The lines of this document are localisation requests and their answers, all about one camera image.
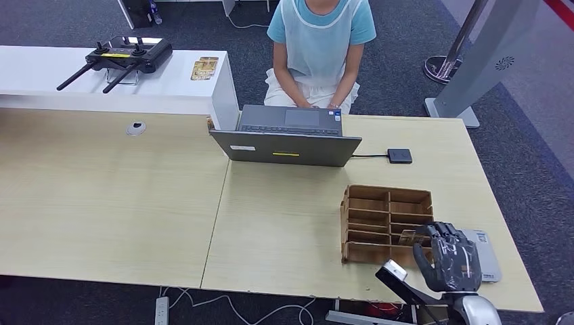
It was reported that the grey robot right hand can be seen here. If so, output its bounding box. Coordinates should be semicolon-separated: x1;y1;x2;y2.
412;221;483;294

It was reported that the gold room key card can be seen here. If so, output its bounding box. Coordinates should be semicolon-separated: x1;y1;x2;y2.
398;230;425;246

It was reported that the white card reader pad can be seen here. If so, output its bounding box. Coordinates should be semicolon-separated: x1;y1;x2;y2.
459;229;504;284

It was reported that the person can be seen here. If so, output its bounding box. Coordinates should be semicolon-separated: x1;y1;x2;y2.
263;0;378;116

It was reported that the brown cardboard card organizer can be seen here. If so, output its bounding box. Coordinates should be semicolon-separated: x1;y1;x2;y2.
340;184;437;272

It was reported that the grey laptop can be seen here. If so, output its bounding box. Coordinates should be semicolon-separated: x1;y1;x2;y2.
208;104;363;168

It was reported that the small black square box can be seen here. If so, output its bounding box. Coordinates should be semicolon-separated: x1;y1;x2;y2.
387;148;414;165

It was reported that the red object under desk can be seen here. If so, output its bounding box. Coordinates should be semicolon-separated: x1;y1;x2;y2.
365;304;403;320

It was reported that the white desk foot bar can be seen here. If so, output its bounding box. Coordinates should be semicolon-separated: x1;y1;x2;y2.
326;311;407;325

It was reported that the grey kiosk stand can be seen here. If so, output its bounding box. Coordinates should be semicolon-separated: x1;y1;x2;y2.
423;0;542;129

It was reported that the plastic water bottle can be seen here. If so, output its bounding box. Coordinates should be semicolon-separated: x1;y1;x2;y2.
149;0;164;26

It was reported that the black remote controller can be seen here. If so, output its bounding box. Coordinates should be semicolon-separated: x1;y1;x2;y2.
56;37;173;95

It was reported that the black computer tower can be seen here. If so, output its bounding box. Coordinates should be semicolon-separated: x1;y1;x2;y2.
117;0;154;30

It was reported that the white power strip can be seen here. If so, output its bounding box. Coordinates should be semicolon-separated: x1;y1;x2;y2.
154;297;170;325

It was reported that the white counter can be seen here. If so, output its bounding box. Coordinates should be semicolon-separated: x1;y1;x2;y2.
0;45;240;132

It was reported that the thin white cable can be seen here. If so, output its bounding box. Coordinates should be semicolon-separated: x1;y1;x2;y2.
223;12;272;30

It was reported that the metal wire controller stand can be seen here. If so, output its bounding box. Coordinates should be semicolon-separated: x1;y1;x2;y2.
105;68;139;87

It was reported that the white floor cable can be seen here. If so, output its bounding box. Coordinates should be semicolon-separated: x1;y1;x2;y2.
159;288;317;325

